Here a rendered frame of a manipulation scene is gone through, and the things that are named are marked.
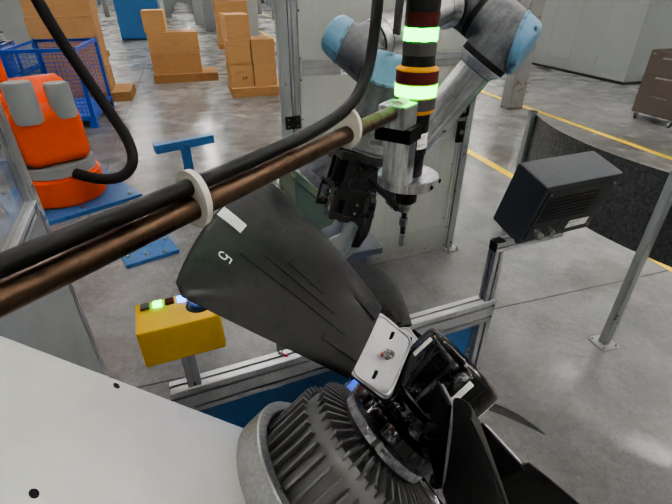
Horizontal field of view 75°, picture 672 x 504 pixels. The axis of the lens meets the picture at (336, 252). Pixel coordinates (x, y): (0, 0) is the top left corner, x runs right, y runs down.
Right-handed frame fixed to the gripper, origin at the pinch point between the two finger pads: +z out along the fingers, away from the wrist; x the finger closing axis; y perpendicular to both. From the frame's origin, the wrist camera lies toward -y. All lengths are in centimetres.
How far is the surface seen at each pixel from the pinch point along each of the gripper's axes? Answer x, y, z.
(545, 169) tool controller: -12, -56, -22
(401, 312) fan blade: 16.3, -3.7, 1.1
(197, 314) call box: -10.4, 22.5, 20.8
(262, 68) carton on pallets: -710, -171, 24
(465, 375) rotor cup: 36.1, 1.5, -4.3
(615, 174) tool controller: -6, -74, -25
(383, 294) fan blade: 10.8, -3.3, 1.3
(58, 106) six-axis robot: -339, 80, 62
